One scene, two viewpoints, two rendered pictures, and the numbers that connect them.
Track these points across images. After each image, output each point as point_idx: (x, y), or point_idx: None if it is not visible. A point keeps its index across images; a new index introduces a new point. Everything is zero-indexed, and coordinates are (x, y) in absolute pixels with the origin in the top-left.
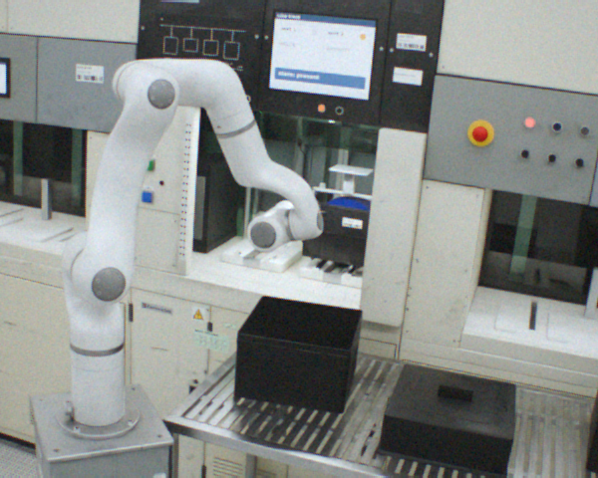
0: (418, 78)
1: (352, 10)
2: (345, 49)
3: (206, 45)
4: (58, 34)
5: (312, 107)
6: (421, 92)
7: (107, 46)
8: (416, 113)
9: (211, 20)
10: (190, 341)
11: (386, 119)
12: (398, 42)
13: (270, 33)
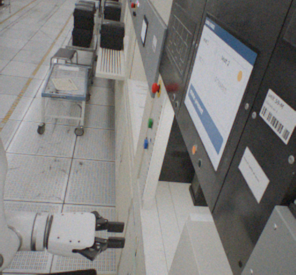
0: (260, 188)
1: (245, 28)
2: (224, 87)
3: (178, 41)
4: (158, 10)
5: (192, 142)
6: (255, 215)
7: (160, 25)
8: (239, 240)
9: (185, 17)
10: (132, 249)
11: (217, 214)
12: (263, 106)
13: (198, 41)
